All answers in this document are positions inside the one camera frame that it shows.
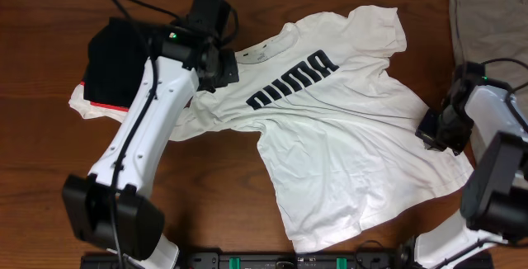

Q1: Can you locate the olive grey garment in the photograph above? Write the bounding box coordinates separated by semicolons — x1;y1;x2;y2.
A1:
448;0;528;167

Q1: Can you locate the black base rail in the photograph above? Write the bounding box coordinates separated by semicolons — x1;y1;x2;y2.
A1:
80;250;494;269

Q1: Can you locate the white folded garment red trim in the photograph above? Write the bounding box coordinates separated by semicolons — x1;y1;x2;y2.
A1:
68;82;128;122

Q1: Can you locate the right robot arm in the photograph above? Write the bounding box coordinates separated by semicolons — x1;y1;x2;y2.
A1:
395;62;527;268

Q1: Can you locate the black folded garment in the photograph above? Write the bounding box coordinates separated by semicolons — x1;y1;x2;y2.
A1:
82;17;148;110

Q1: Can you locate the white printed t-shirt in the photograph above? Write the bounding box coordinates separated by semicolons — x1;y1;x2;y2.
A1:
171;5;473;253

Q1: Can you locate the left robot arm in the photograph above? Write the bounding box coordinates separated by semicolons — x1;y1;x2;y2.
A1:
62;0;238;268

